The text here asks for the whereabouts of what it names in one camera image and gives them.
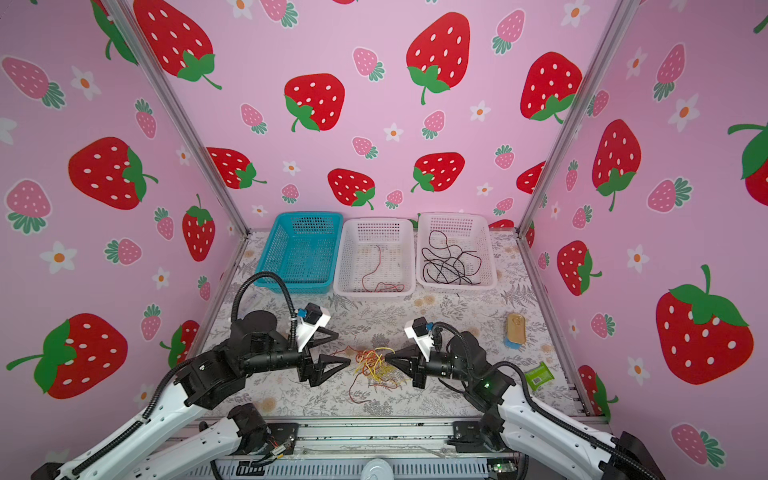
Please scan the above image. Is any white basket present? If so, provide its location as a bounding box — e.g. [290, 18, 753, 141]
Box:
[333, 218, 416, 300]
[415, 212, 498, 294]

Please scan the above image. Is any aluminium corner post right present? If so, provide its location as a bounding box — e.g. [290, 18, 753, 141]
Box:
[517, 0, 640, 238]

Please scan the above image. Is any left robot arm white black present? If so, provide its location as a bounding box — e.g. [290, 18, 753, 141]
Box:
[32, 271, 351, 479]

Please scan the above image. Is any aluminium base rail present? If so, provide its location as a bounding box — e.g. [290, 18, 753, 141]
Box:
[119, 416, 631, 480]

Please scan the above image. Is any green wipes packet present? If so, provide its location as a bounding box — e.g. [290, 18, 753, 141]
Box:
[524, 361, 555, 391]

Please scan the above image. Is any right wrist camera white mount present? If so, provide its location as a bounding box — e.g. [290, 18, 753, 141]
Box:
[404, 317, 436, 360]

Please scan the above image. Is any red yellow wire bundle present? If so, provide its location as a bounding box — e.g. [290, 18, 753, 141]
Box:
[335, 344, 415, 404]

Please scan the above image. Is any white basket middle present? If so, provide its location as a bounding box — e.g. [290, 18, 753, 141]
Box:
[333, 218, 416, 300]

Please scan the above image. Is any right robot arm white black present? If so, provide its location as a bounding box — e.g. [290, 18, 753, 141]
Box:
[385, 318, 664, 479]

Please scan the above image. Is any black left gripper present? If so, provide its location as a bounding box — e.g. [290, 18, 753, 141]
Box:
[248, 341, 353, 386]

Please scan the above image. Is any aluminium corner post left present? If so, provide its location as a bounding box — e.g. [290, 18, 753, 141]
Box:
[104, 0, 250, 238]

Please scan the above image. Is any teal plastic basket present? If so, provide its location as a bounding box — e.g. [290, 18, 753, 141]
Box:
[256, 212, 343, 295]

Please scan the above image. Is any white basket right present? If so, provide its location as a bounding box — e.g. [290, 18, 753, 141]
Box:
[415, 212, 498, 294]

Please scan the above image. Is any black wire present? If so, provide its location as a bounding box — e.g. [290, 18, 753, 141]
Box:
[422, 229, 484, 283]
[428, 248, 484, 287]
[422, 257, 481, 287]

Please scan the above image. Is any aluminium corner post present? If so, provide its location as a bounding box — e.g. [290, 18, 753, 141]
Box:
[104, 0, 250, 238]
[517, 0, 640, 238]

